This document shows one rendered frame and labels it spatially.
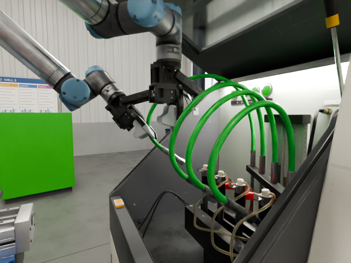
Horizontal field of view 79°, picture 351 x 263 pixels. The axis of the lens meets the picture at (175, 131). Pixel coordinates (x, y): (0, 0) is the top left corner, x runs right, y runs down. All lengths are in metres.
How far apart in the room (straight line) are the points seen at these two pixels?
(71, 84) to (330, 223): 0.67
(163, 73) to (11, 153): 3.31
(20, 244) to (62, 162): 3.11
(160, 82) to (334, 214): 0.47
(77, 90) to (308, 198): 0.61
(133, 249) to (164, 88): 0.42
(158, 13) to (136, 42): 7.23
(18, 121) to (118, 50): 4.55
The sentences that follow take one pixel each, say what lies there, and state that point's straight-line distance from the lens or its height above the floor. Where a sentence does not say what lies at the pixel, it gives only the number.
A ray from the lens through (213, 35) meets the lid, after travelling 0.89.
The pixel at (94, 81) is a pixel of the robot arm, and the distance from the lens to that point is 0.83.
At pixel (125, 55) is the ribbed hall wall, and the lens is 7.50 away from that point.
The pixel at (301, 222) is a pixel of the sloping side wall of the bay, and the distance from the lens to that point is 0.43.
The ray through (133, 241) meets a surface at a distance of 0.65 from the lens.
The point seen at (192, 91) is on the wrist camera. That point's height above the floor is 1.36.
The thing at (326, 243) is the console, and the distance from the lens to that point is 0.45.
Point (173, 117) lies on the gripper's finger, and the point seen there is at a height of 1.28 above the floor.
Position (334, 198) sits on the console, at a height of 1.16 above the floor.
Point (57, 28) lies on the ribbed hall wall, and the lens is 7.37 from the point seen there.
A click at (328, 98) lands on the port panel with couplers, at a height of 1.33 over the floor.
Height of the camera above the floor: 1.29
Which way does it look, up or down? 5 degrees down
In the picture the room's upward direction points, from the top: straight up
